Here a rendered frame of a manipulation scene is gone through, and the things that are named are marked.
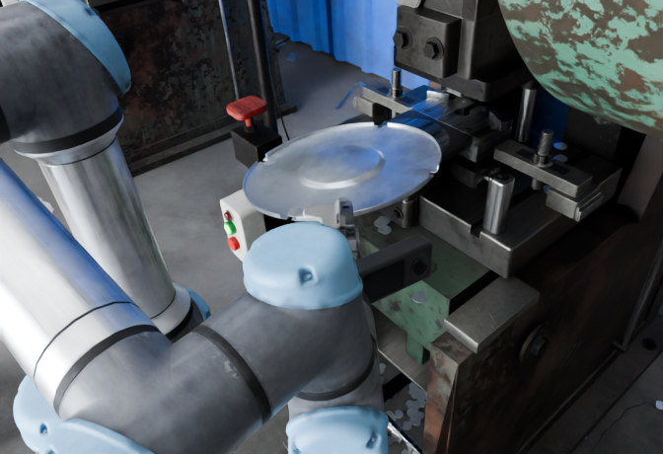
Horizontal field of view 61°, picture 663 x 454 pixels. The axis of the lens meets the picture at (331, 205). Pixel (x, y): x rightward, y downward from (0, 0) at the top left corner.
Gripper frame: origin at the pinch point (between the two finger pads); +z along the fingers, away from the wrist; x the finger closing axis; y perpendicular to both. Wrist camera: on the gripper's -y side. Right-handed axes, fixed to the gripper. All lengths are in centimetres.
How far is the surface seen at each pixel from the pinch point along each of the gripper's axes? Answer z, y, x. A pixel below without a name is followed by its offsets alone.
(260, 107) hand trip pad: 39.9, 14.7, 0.5
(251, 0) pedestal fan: 104, 22, -7
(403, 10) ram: 22.4, -9.8, -19.0
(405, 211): 16.1, -9.4, 10.9
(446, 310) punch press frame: 1.6, -13.6, 19.3
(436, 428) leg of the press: -3.6, -11.9, 38.8
